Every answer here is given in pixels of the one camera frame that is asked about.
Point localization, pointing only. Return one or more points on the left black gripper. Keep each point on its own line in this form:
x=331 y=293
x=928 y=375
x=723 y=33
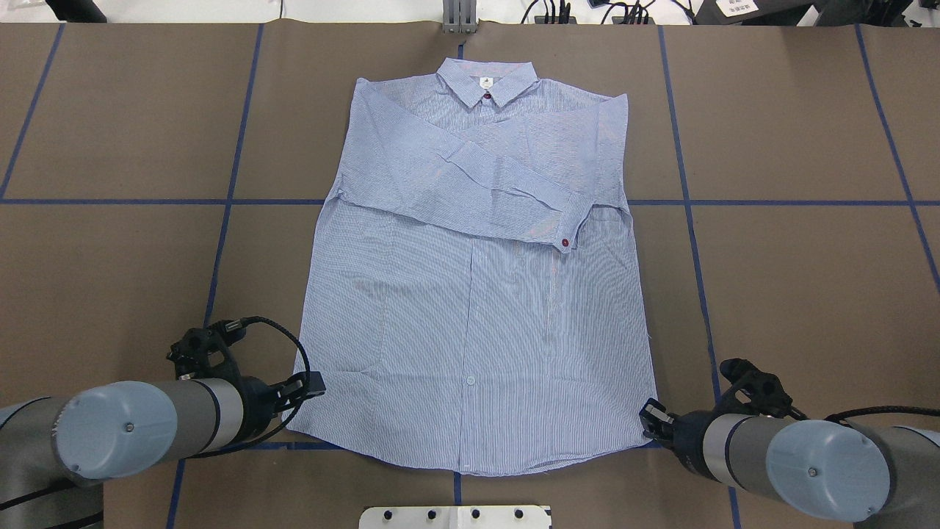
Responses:
x=256 y=398

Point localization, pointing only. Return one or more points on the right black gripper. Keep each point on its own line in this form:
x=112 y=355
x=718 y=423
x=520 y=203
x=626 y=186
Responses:
x=686 y=431

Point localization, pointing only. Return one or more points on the light blue striped shirt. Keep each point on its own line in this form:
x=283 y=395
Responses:
x=474 y=300

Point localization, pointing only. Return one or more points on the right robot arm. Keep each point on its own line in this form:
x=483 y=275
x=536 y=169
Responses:
x=868 y=477

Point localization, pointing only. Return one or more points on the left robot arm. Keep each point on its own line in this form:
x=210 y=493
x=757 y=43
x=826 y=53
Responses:
x=57 y=453

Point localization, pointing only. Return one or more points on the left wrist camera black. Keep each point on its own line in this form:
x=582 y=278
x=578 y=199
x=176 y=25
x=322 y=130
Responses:
x=206 y=352

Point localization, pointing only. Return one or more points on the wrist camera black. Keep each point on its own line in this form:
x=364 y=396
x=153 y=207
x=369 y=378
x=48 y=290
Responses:
x=206 y=352
x=754 y=392

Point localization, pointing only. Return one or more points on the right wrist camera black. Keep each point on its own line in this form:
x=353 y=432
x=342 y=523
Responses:
x=754 y=392

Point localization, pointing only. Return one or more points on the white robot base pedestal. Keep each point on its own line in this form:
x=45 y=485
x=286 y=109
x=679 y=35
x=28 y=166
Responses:
x=458 y=516

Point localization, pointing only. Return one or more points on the aluminium frame post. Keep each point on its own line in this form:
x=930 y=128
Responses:
x=459 y=16

